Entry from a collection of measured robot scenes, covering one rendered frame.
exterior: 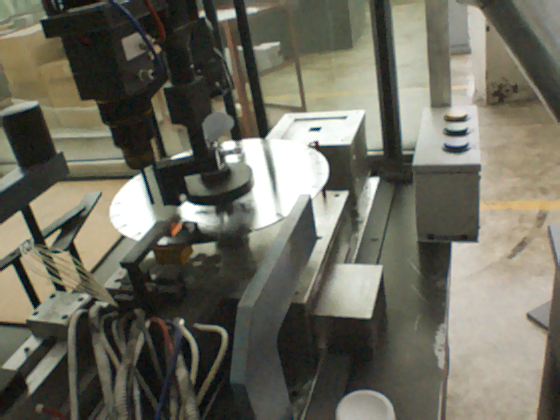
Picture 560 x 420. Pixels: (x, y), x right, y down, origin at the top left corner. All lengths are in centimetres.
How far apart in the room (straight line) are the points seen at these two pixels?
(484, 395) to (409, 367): 98
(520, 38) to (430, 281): 41
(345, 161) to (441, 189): 20
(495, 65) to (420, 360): 319
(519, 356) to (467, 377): 19
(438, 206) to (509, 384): 92
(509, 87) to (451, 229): 296
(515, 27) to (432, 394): 44
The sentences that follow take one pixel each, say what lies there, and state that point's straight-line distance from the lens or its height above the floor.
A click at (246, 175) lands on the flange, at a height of 96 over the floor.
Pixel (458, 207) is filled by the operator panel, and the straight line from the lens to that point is 92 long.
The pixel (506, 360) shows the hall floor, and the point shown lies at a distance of 180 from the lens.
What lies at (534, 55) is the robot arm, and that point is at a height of 112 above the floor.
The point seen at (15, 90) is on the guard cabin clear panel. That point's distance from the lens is 162.
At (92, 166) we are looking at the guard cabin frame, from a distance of 153.
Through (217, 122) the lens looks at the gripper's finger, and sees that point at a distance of 80.
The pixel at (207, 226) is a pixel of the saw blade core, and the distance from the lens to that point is 68.
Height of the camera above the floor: 128
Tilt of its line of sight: 27 degrees down
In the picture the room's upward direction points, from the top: 11 degrees counter-clockwise
